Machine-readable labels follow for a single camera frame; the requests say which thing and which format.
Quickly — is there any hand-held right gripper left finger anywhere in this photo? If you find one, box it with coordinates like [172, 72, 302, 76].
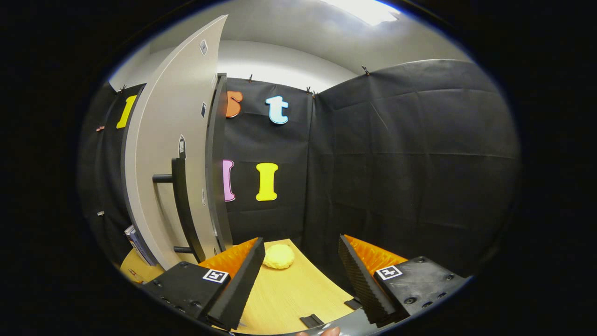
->
[140, 237, 266, 330]

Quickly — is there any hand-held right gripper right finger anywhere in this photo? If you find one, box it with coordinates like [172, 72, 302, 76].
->
[338, 234, 471, 326]

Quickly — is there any black door handle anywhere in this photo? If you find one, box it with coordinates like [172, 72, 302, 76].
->
[152, 157, 207, 263]

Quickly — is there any grey cabinet door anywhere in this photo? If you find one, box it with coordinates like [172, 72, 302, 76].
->
[122, 14, 229, 272]

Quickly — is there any yellow plush ball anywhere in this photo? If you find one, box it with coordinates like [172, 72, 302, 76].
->
[262, 244, 296, 270]

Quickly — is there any blue spine book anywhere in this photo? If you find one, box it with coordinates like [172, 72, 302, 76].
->
[124, 224, 158, 267]

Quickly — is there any black backdrop cloth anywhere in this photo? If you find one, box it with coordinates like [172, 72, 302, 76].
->
[77, 58, 521, 280]

